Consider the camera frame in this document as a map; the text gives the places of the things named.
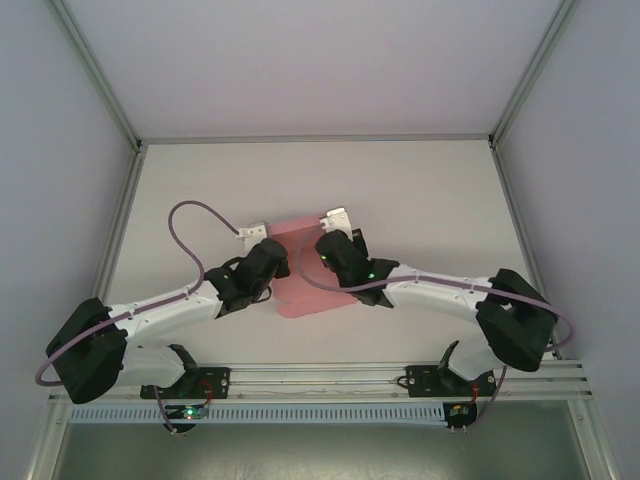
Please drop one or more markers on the aluminium frame leg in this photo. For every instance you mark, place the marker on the aluminium frame leg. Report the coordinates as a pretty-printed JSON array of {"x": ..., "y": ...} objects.
[
  {"x": 595, "y": 445},
  {"x": 47, "y": 445}
]

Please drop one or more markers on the aluminium frame crossbar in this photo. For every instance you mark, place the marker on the aluminium frame crossbar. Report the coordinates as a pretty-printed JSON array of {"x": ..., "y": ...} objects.
[{"x": 320, "y": 138}]

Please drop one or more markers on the left circuit board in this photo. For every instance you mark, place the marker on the left circuit board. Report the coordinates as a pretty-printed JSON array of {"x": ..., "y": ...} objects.
[{"x": 192, "y": 412}]

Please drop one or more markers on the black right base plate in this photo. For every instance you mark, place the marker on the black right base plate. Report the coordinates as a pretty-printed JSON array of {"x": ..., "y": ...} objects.
[{"x": 422, "y": 382}]

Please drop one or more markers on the aluminium table side rail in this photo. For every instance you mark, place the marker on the aluminium table side rail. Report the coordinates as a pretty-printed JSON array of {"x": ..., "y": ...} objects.
[
  {"x": 122, "y": 220},
  {"x": 520, "y": 220}
]

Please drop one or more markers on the aluminium frame post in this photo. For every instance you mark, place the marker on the aluminium frame post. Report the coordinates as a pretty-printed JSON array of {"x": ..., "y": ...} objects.
[
  {"x": 532, "y": 70},
  {"x": 95, "y": 70}
]

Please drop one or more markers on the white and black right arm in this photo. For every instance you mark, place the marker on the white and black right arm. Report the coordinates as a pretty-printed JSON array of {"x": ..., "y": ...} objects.
[{"x": 440, "y": 295}]

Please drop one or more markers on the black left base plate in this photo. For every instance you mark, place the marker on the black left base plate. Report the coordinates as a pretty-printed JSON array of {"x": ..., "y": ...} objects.
[{"x": 217, "y": 382}]

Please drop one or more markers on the right circuit board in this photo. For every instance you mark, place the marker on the right circuit board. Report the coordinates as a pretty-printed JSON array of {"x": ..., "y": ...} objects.
[{"x": 457, "y": 412}]

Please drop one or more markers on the grey metal panel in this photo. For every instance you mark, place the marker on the grey metal panel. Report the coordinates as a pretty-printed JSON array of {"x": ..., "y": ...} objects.
[{"x": 320, "y": 455}]

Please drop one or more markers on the circuit board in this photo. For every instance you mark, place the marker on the circuit board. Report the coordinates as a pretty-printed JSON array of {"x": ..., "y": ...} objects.
[
  {"x": 192, "y": 412},
  {"x": 457, "y": 412}
]

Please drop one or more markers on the pink cloth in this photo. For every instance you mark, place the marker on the pink cloth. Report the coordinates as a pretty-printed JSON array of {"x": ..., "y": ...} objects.
[{"x": 310, "y": 300}]

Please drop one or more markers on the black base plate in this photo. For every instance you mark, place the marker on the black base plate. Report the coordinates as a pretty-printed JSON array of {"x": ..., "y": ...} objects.
[
  {"x": 217, "y": 382},
  {"x": 422, "y": 382}
]

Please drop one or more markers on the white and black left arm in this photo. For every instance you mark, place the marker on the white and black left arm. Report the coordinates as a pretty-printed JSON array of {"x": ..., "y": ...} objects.
[{"x": 165, "y": 312}]

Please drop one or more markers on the aluminium mounting rail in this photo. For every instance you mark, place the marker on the aluminium mounting rail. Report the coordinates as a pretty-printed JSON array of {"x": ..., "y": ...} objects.
[{"x": 320, "y": 375}]

